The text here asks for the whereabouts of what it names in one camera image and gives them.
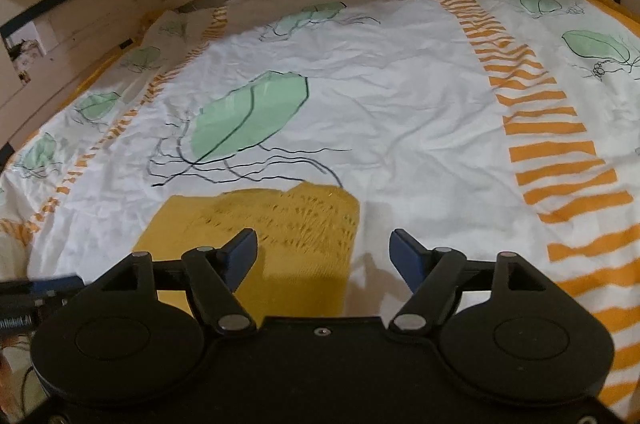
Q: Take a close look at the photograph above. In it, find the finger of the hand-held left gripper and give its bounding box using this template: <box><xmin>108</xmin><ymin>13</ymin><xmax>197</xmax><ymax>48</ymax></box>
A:
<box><xmin>0</xmin><ymin>275</ymin><xmax>84</xmax><ymax>301</ymax></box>

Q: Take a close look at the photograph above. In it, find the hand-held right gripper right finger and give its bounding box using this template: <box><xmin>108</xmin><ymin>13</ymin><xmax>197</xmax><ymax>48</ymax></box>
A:
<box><xmin>387</xmin><ymin>228</ymin><xmax>548</xmax><ymax>335</ymax></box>

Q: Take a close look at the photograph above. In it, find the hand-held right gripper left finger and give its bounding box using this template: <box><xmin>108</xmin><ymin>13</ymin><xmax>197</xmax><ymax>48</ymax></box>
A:
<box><xmin>97</xmin><ymin>228</ymin><xmax>259</xmax><ymax>335</ymax></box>

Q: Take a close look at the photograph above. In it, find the mustard yellow knit sweater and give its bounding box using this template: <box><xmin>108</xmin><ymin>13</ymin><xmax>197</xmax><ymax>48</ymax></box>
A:
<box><xmin>132</xmin><ymin>183</ymin><xmax>361</xmax><ymax>317</ymax></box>

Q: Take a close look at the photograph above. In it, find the white printed duvet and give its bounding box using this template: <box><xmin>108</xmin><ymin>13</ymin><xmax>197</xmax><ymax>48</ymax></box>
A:
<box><xmin>0</xmin><ymin>0</ymin><xmax>640</xmax><ymax>410</ymax></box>

